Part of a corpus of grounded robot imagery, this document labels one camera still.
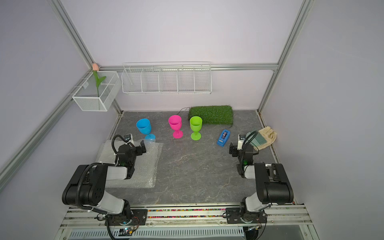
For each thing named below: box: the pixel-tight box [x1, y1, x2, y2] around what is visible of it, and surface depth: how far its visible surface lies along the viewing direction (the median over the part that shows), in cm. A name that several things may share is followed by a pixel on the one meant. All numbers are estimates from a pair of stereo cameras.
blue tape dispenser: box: [216, 129, 231, 147], surface depth 103 cm
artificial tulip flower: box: [92, 63, 107, 98], surface depth 92 cm
